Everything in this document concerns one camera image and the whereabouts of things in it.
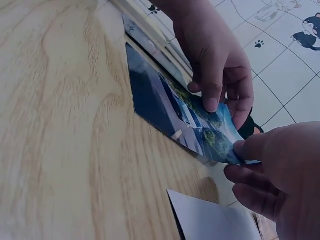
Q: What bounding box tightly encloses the dark glossy album page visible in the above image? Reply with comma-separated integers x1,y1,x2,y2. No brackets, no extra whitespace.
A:
124,42,219,168

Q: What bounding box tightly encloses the person's right hand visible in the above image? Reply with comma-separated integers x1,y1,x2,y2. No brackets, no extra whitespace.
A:
224,121,320,240

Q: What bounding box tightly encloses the white paper card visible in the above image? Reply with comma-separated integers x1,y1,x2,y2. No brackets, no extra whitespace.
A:
166,188,262,240

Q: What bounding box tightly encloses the blue landscape photo print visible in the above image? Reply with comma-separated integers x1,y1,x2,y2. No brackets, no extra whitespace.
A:
159,71,262,166

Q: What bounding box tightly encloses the grey blue photo print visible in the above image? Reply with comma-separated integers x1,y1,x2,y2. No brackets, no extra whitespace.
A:
121,12,151,43

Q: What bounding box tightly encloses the person's left hand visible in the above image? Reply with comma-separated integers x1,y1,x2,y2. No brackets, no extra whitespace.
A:
171,0,255,125

